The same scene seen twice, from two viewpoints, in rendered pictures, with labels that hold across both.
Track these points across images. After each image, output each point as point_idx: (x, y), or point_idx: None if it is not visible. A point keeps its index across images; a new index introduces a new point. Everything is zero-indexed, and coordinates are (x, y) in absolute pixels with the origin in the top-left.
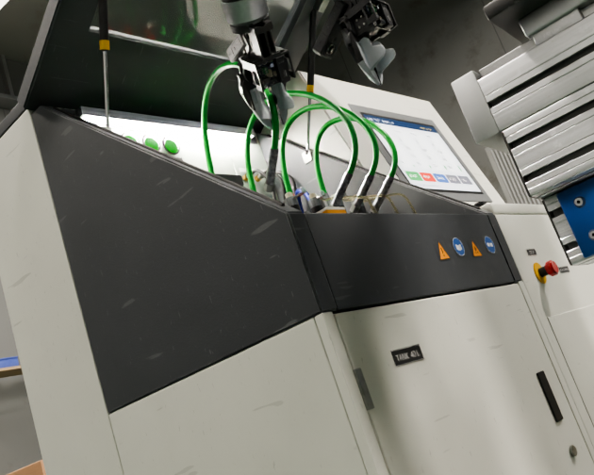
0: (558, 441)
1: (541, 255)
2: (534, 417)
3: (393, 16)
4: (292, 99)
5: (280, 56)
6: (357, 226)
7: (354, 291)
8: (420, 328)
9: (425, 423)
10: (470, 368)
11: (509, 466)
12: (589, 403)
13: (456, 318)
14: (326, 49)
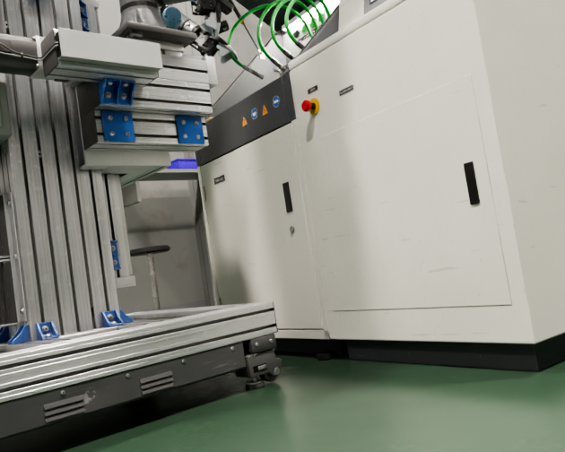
0: (284, 222)
1: (323, 87)
2: (273, 208)
3: (200, 1)
4: (219, 55)
5: (199, 47)
6: (211, 125)
7: (206, 156)
8: (226, 167)
9: (221, 206)
10: (244, 183)
11: (251, 229)
12: (321, 203)
13: (243, 158)
14: (224, 12)
